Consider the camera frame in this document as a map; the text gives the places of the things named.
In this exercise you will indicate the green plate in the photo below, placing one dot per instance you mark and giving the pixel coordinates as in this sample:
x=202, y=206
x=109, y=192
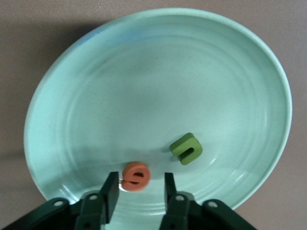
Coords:
x=156, y=95

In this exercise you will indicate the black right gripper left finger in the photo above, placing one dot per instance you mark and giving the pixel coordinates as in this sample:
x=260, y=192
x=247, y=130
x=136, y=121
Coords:
x=111, y=191

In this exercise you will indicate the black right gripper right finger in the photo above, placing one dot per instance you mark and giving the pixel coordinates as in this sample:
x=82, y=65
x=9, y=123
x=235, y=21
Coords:
x=172, y=203

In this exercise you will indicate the green letter u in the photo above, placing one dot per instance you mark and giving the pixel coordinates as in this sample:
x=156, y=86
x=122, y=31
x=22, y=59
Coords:
x=175, y=147

